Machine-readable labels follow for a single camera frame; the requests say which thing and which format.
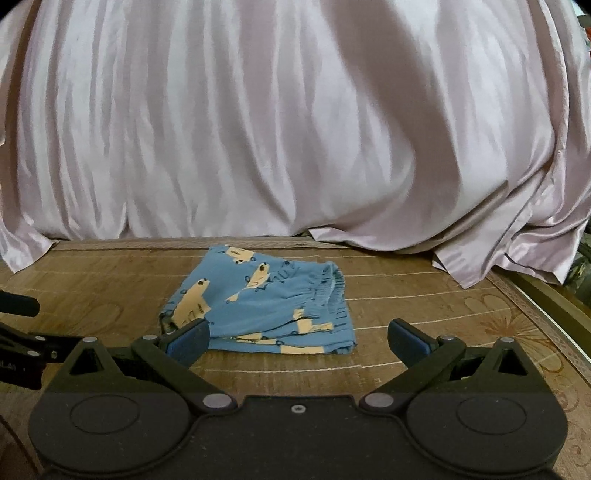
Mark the wooden bed frame edge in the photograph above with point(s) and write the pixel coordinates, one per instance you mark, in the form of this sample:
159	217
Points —
556	302

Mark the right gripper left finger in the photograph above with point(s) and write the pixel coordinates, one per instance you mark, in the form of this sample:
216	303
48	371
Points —
148	362

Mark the blue car-print pajama pants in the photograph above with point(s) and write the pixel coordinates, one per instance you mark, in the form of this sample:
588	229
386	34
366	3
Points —
258	303

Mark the pink satin bed sheet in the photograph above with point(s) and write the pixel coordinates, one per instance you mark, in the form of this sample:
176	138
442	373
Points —
457	127

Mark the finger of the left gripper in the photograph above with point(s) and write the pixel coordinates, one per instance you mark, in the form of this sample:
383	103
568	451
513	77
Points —
20	305
64	344

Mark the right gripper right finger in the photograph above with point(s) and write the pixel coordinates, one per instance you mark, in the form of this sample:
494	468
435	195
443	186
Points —
447	364

